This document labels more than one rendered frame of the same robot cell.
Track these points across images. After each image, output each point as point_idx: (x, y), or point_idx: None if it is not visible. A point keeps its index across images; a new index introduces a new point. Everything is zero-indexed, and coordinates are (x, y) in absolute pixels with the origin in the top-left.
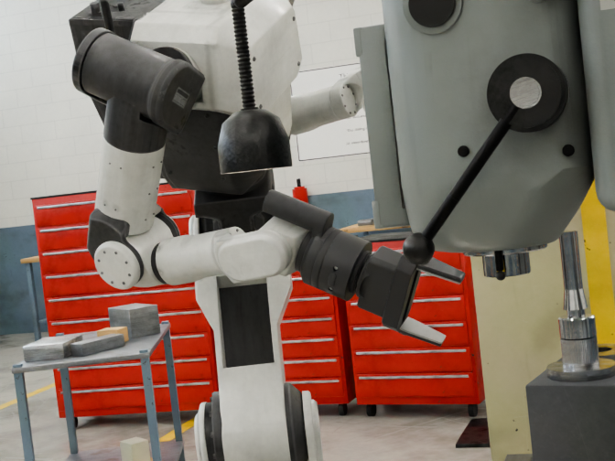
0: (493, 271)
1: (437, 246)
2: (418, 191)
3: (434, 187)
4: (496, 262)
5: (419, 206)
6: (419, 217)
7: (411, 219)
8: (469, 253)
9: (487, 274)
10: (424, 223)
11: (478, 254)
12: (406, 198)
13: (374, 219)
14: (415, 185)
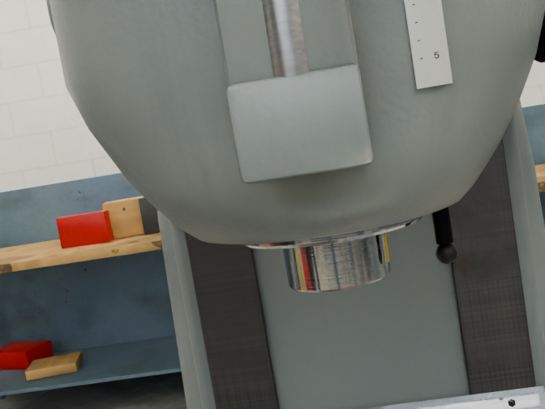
0: (384, 263)
1: (455, 193)
2: (531, 23)
3: (542, 16)
4: (449, 222)
5: (518, 66)
6: (500, 101)
7: (462, 116)
8: (396, 223)
9: (372, 277)
10: (499, 120)
11: (415, 218)
12: (485, 48)
13: (368, 131)
14: (530, 5)
